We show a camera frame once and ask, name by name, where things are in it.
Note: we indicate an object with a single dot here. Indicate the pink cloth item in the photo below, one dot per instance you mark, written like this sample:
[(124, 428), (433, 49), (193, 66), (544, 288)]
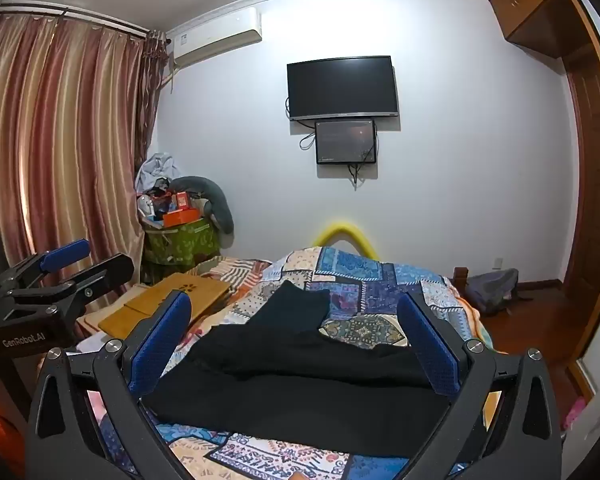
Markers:
[(576, 412)]

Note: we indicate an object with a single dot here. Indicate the white curtain rail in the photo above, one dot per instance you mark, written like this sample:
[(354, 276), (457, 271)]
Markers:
[(80, 17)]

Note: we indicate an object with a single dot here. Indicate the black wall television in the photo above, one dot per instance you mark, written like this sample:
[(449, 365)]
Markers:
[(342, 87)]

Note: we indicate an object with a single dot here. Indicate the orange fleece blanket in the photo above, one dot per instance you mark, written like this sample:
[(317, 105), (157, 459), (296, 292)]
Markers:
[(475, 317)]

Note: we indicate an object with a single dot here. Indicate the small red box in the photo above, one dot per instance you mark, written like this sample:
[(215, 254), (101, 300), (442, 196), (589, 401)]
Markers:
[(182, 201)]

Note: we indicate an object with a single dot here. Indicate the wooden bed post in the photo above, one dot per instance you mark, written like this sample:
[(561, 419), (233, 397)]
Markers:
[(460, 280)]

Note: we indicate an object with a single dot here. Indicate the black pants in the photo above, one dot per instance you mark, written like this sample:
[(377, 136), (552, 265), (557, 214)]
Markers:
[(305, 385)]

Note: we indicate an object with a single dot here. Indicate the grey curved pillow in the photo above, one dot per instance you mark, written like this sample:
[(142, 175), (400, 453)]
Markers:
[(215, 200)]

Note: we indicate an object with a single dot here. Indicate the yellow foam arch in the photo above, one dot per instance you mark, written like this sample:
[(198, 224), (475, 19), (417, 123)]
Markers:
[(342, 230)]

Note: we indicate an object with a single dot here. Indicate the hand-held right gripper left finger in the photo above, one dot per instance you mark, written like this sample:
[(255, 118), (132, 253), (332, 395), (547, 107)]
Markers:
[(162, 342)]

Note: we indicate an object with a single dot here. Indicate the striped pink curtain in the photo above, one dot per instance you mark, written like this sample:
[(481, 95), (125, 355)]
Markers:
[(60, 150)]

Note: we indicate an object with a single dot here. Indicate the pale blue crumpled cloth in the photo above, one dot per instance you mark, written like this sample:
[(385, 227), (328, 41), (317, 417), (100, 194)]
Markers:
[(155, 167)]

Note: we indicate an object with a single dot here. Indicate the grey backpack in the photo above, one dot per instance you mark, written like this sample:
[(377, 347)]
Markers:
[(495, 290)]

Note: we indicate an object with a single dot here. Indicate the orange flat box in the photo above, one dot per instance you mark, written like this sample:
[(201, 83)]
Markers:
[(181, 217)]

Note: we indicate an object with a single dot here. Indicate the patchwork printed blanket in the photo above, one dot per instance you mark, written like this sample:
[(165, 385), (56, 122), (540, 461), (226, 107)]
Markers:
[(365, 280)]

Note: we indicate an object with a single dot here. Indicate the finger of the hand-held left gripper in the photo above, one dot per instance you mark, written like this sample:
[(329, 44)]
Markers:
[(112, 267), (65, 255)]

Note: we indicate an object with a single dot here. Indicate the green fabric storage box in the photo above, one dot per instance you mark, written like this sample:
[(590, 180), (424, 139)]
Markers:
[(182, 245)]

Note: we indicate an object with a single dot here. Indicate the wooden door frame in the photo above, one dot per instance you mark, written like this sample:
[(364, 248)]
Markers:
[(587, 160)]

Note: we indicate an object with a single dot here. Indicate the white air conditioner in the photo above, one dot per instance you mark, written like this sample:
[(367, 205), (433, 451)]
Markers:
[(215, 35)]

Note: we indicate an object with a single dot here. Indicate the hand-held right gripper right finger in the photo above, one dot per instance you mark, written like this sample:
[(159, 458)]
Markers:
[(430, 347)]

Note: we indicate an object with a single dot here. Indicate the wooden lap desk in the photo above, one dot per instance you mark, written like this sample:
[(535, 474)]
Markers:
[(180, 295)]

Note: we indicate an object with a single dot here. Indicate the wooden overhead cabinet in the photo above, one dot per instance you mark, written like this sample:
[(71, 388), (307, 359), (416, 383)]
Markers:
[(525, 0)]

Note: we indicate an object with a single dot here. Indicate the white wall socket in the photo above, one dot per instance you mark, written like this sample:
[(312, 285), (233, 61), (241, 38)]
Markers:
[(498, 262)]

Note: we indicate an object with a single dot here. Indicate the small black wall screen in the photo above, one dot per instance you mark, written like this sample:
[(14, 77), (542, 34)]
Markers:
[(345, 141)]

